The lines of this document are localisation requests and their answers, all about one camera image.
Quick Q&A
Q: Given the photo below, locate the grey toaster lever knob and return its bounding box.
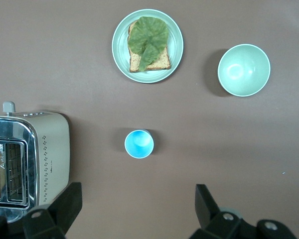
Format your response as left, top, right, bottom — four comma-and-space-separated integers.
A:
2, 101, 16, 116

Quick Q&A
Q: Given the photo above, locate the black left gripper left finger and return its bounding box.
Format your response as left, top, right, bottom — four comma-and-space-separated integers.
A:
0, 182, 83, 239

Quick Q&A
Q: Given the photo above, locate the toasted bread slice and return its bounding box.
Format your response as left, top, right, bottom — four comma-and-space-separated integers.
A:
128, 20, 172, 73

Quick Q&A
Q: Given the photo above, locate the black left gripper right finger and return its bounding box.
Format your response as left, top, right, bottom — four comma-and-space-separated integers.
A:
189, 184, 297, 239

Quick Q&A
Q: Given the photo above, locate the green lettuce leaf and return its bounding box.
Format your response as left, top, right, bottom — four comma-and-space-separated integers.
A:
128, 16, 169, 72

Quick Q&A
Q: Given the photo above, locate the beige and chrome toaster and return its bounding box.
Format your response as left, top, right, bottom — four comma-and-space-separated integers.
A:
0, 111, 71, 224

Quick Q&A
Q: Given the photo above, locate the pale green bowl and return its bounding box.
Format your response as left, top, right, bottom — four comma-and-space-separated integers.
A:
217, 44, 271, 98

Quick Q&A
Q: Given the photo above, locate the pale green round plate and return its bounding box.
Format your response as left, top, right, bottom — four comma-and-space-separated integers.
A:
111, 9, 184, 84

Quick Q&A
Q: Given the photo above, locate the blue plastic cup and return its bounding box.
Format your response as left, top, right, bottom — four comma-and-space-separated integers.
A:
124, 128, 155, 159

